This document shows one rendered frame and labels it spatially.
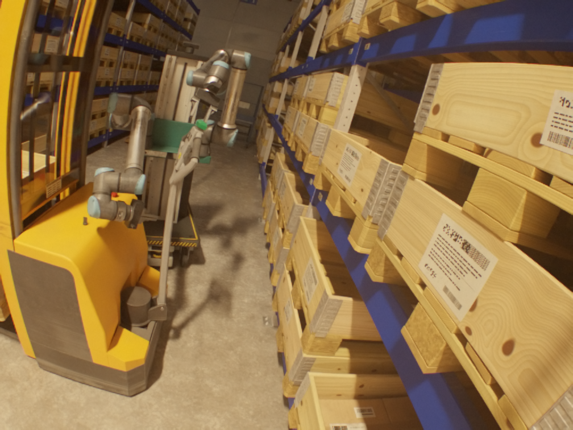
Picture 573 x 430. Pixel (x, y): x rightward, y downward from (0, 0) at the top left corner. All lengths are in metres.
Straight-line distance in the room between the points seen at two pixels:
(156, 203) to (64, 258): 1.65
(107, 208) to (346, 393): 1.35
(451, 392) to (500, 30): 0.87
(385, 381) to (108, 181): 1.54
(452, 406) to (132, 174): 1.39
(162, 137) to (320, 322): 1.87
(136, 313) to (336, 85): 1.78
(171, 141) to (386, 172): 1.90
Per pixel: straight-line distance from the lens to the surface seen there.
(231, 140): 2.40
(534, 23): 0.83
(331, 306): 1.27
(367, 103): 2.09
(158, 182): 2.77
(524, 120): 0.65
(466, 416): 0.73
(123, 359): 1.63
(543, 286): 0.55
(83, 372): 1.86
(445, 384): 0.77
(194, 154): 1.27
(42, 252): 1.39
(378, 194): 1.06
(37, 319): 1.70
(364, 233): 1.11
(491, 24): 0.94
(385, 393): 1.68
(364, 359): 1.57
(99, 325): 1.49
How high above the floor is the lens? 1.62
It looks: 21 degrees down
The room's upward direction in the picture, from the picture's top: 17 degrees clockwise
